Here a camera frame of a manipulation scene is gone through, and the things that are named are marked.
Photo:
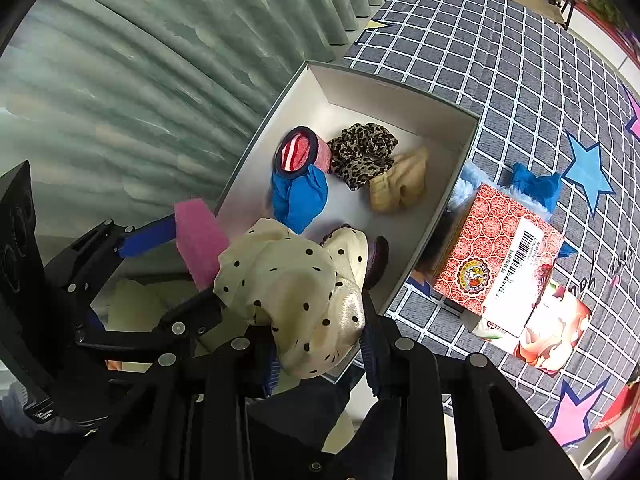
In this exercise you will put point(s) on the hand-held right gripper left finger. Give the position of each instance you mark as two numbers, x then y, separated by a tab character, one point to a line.
272	375

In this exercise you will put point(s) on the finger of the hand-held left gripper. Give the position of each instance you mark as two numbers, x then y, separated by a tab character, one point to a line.
190	320
145	240

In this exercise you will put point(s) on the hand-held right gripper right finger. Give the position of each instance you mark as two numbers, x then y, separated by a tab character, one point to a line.
372	365

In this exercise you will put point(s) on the pink sponge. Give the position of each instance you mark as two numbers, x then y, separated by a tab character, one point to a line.
200	240

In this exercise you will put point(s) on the cream polka dot scrunchie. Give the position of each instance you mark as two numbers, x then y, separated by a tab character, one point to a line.
290	285

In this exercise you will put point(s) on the white cardboard box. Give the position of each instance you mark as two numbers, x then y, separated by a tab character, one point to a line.
415	220

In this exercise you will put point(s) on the beige scrunchie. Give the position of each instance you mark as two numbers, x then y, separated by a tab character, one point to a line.
400	182

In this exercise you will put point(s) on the leopard print scrunchie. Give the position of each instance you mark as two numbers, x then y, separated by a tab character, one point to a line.
360	152

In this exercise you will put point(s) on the purple scrunchie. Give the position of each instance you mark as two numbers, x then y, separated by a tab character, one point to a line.
377	260

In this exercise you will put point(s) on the green curtain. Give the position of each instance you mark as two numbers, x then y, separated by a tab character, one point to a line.
150	85

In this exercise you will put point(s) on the red patterned tissue box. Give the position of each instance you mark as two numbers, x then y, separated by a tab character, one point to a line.
490	240

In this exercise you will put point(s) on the floral tissue pack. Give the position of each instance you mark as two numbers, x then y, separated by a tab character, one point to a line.
550	335

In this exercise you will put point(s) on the light blue fluffy cloth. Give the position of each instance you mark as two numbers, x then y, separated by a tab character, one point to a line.
465	185

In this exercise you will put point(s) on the white cup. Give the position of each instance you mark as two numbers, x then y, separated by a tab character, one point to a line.
595	450

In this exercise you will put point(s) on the red round tray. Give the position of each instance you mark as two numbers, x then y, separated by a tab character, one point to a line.
620	405

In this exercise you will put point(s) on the grey checked star blanket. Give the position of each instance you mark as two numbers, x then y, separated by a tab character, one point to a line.
500	85

